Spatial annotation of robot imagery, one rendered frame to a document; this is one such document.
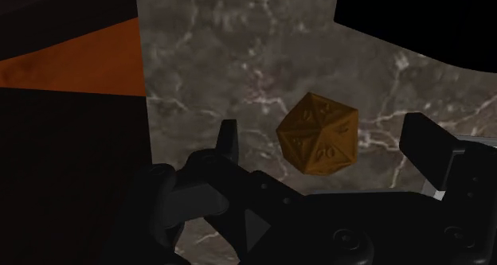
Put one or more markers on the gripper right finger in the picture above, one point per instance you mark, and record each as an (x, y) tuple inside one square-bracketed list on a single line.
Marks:
[(431, 148)]

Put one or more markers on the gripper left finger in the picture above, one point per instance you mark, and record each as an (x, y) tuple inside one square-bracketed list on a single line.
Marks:
[(209, 179)]

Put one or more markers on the orange many-sided die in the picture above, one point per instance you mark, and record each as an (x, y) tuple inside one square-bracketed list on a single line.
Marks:
[(317, 134)]

